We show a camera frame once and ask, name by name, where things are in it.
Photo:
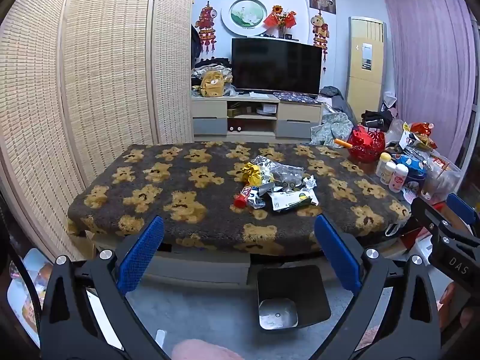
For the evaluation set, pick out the orange stick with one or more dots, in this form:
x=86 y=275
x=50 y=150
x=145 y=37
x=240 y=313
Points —
x=342 y=143

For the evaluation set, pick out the red and gold packets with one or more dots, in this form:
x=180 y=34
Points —
x=423 y=133

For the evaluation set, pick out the woven folding screen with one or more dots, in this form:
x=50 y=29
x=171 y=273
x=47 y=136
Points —
x=93 y=63

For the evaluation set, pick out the hair brush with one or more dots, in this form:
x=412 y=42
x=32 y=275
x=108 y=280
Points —
x=410 y=196

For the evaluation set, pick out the red hanging ornament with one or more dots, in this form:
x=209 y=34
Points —
x=319 y=26
x=207 y=18

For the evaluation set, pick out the large clear plastic bag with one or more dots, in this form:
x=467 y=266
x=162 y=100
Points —
x=442 y=180

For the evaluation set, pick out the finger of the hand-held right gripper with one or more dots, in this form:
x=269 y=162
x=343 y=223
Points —
x=425 y=212
x=461 y=205

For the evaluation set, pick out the beige and grey TV cabinet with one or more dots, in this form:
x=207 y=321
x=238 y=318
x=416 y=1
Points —
x=292 y=112

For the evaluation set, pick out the red and silver stick wrapper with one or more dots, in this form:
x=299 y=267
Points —
x=242 y=198

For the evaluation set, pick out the pile of clothes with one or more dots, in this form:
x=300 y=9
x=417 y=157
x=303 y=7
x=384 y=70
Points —
x=215 y=66

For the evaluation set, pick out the round white wall plaque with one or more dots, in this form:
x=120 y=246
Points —
x=243 y=17

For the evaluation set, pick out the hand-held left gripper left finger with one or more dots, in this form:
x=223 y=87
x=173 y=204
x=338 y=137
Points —
x=140 y=255

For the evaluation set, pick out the yellow backpack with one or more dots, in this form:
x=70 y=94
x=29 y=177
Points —
x=212 y=84

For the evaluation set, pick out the white bottle with red label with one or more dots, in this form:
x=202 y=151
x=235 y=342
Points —
x=398 y=178

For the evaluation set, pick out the blue tin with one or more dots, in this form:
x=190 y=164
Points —
x=414 y=170

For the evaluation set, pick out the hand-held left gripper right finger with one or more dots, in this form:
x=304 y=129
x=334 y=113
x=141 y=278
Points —
x=337 y=255

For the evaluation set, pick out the red basket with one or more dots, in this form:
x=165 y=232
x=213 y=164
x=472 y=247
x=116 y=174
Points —
x=365 y=144

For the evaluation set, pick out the beige standing air conditioner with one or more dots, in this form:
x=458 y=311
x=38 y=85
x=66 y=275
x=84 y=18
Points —
x=365 y=82

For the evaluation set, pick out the black bag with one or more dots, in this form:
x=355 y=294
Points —
x=377 y=120

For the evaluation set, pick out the silver foil wrapper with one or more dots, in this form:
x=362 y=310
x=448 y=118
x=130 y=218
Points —
x=262 y=161

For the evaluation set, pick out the pale grey fluffy rug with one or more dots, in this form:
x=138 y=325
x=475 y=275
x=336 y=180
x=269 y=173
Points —
x=210 y=307

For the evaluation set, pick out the camouflage cloth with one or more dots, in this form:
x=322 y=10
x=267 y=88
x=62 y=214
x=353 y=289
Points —
x=332 y=129

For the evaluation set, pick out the blue patterned cloth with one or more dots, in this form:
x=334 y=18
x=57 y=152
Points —
x=294 y=97

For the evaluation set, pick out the brown bear-print blanket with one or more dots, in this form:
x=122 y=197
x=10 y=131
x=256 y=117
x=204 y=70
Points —
x=180 y=180

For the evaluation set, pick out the black trash bin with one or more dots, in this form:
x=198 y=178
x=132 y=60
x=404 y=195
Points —
x=292 y=285

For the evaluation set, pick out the plastic bag of packets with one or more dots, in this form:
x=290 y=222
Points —
x=26 y=300

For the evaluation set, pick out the grey low table frame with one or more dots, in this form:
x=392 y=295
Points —
x=195 y=266

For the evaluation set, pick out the black television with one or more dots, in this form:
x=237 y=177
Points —
x=275 y=65

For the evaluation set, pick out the dark grey clothes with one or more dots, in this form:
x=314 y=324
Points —
x=333 y=95

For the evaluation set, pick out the sunflower and red bouquet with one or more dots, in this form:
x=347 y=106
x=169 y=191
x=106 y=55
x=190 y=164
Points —
x=279 y=17

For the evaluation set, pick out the purple curtain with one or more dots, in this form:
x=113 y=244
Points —
x=423 y=45

